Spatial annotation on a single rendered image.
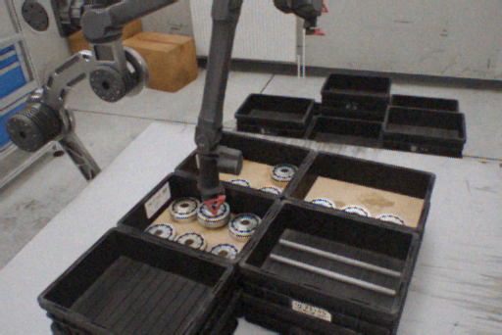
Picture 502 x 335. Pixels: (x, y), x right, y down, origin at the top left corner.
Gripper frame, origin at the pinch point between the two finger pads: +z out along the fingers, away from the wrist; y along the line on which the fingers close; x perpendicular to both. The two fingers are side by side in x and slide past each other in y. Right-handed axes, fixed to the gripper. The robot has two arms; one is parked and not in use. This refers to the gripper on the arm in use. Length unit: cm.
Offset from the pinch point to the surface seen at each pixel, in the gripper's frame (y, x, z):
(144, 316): -30.1, 25.6, 6.2
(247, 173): 21.7, -17.7, 6.0
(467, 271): -36, -70, 17
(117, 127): 240, 30, 93
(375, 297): -44, -32, 5
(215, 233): -5.6, 1.0, 5.9
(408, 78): 221, -226, 83
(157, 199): 9.5, 15.8, -0.2
